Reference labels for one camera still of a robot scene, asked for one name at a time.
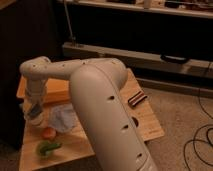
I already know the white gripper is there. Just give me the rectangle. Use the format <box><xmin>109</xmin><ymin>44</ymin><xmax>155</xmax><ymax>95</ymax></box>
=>
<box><xmin>23</xmin><ymin>96</ymin><xmax>44</xmax><ymax>127</ymax></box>

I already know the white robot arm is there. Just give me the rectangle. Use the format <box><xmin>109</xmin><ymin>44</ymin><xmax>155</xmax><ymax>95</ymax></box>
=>
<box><xmin>20</xmin><ymin>56</ymin><xmax>158</xmax><ymax>171</ymax></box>

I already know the metal cup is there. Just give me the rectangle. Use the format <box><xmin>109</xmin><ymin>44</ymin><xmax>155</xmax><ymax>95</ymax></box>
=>
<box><xmin>132</xmin><ymin>117</ymin><xmax>139</xmax><ymax>127</ymax></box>

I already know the orange plastic bin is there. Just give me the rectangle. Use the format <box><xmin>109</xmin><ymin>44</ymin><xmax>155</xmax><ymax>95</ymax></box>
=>
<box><xmin>16</xmin><ymin>77</ymin><xmax>70</xmax><ymax>104</ymax></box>

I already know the red orange apple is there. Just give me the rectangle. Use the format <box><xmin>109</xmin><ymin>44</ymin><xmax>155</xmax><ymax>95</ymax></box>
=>
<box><xmin>42</xmin><ymin>127</ymin><xmax>56</xmax><ymax>140</ymax></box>

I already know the blue grey cloth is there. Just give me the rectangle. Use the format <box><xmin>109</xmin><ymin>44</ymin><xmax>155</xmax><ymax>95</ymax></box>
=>
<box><xmin>48</xmin><ymin>104</ymin><xmax>77</xmax><ymax>133</ymax></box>

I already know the wooden table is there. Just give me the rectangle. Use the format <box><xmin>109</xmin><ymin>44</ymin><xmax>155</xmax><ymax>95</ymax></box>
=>
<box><xmin>19</xmin><ymin>70</ymin><xmax>164</xmax><ymax>171</ymax></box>

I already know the green toy pepper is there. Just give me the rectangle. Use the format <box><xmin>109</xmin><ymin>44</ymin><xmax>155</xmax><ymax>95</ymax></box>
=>
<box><xmin>36</xmin><ymin>141</ymin><xmax>62</xmax><ymax>158</ymax></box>

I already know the brown striped chocolate bar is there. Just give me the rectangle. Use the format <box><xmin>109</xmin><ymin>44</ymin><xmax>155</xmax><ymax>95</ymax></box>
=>
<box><xmin>128</xmin><ymin>91</ymin><xmax>147</xmax><ymax>108</ymax></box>

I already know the grey metal beam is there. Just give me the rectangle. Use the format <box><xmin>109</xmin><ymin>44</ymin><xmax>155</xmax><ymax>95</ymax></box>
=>
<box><xmin>62</xmin><ymin>42</ymin><xmax>213</xmax><ymax>79</ymax></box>

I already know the black clamp on beam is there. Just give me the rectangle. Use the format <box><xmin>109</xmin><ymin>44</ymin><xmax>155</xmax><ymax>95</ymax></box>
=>
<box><xmin>160</xmin><ymin>55</ymin><xmax>189</xmax><ymax>64</ymax></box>

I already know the upper wooden shelf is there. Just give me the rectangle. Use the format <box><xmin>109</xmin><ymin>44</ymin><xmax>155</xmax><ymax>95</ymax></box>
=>
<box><xmin>57</xmin><ymin>0</ymin><xmax>213</xmax><ymax>19</ymax></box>

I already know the black floor cable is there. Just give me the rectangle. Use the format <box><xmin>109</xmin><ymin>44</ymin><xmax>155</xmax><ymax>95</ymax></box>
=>
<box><xmin>183</xmin><ymin>61</ymin><xmax>213</xmax><ymax>171</ymax></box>

